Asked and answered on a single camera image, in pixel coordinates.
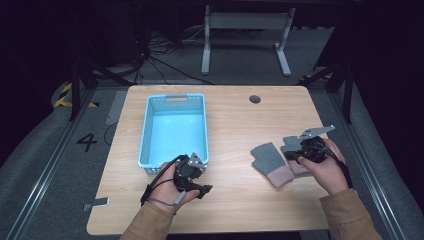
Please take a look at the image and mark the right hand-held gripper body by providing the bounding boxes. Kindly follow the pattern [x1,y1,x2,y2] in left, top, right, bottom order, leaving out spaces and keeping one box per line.
[297,124,336,164]

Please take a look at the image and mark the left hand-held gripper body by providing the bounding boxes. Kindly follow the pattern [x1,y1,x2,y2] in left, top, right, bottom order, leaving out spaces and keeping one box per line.
[173,152,207,193]

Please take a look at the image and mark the grey glove with pink cuff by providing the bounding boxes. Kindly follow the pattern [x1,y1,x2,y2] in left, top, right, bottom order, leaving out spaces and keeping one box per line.
[250,142,295,189]
[280,135,313,178]

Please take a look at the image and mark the light blue plastic basket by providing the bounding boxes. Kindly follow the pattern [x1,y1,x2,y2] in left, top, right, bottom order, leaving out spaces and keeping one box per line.
[137,93,210,176]

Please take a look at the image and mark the person's right hand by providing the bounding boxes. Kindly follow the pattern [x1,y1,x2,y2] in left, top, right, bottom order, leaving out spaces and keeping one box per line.
[297,138,350,196]

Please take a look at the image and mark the person's left hand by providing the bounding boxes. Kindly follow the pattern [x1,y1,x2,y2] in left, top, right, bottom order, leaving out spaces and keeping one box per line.
[146,162,201,215]

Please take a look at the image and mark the black stand legs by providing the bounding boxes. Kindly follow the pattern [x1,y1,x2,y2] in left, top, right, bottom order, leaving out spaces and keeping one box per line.
[299,58,355,125]
[67,54,135,122]

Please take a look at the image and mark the small grey tape piece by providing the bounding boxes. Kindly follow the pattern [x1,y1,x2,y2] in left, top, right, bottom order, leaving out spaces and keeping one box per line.
[81,196,111,212]

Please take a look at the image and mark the grey floor tape strip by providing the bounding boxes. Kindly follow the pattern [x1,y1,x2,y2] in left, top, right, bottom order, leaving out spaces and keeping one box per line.
[105,90,129,126]

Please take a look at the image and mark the grey metal stand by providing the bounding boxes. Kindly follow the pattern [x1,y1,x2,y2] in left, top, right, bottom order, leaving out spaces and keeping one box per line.
[200,4,297,77]

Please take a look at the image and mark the yellow black floor tape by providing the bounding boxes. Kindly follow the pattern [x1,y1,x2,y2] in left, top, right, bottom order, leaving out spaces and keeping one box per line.
[53,82,100,109]

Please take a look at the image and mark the grey wrist strap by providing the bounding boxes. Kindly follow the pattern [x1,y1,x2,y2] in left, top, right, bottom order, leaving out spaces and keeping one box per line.
[146,190,187,215]

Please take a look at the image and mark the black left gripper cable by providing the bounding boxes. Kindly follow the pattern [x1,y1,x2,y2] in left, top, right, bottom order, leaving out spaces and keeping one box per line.
[140,154,188,207]

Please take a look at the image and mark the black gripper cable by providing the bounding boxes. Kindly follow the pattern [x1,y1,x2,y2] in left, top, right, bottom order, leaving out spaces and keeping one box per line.
[316,136,354,190]
[140,154,188,207]

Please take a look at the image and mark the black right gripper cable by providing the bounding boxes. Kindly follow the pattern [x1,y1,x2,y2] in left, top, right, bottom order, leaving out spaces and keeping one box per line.
[316,136,354,190]

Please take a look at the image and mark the metal floor rail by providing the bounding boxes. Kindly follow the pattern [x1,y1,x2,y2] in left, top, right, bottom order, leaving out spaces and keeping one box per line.
[4,89,98,240]
[327,89,407,240]

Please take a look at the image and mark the thin black floor cable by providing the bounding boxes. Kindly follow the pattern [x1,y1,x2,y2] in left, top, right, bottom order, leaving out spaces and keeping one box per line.
[103,121,120,147]

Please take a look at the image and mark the bundle of black floor cables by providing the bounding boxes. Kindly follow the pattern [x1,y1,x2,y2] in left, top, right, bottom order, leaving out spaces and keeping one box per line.
[132,28,215,86]

